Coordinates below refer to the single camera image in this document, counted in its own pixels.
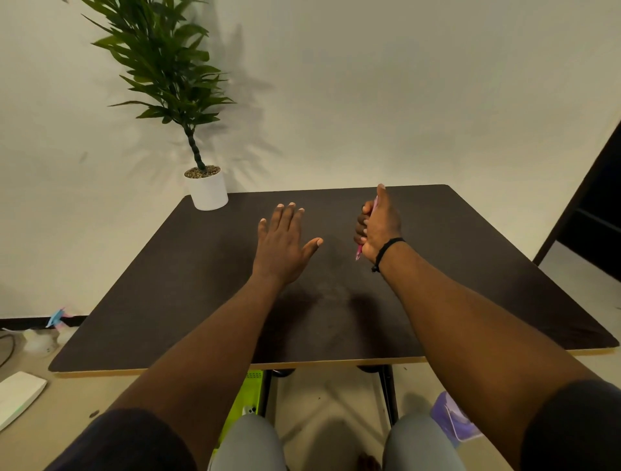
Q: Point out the person's grey trousers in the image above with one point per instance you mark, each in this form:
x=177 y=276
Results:
x=252 y=446

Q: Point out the person's right forearm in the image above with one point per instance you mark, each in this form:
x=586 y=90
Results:
x=465 y=339

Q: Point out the blue paper scrap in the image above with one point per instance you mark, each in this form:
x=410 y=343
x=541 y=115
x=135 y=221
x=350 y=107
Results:
x=56 y=318

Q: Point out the black table leg frame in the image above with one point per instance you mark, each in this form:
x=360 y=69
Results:
x=388 y=393

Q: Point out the person's left forearm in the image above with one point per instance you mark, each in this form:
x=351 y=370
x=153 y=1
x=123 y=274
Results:
x=194 y=359

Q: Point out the person's left thumb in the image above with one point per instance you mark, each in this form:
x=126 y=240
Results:
x=313 y=246

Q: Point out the dark brown table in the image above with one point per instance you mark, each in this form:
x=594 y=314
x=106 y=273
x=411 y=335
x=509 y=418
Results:
x=436 y=271

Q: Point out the white flat device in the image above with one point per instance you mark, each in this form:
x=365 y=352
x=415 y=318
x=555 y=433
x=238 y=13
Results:
x=17 y=395

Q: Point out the person's left little finger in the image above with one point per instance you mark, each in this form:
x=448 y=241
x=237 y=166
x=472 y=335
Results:
x=262 y=229

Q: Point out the lime green box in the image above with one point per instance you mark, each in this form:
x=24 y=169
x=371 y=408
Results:
x=245 y=402

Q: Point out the white round object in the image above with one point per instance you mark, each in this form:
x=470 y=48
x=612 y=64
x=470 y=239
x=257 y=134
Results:
x=40 y=342

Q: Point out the green artificial plant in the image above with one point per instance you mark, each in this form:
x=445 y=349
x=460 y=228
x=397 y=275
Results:
x=167 y=63

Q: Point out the person's left hand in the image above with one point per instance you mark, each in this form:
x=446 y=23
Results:
x=279 y=252

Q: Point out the person's left middle finger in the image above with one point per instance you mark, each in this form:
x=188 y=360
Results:
x=287 y=217

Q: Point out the person's right hand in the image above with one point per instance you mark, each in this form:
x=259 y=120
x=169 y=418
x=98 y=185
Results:
x=383 y=228

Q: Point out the person's right thumb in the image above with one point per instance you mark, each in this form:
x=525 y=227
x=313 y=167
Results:
x=382 y=199

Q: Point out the pink pen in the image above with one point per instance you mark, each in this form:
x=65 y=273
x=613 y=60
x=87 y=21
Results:
x=359 y=251

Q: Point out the purple plastic bag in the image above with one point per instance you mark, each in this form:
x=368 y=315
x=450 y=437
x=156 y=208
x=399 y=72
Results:
x=453 y=418

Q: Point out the white plant pot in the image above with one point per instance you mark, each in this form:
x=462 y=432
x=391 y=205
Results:
x=207 y=191

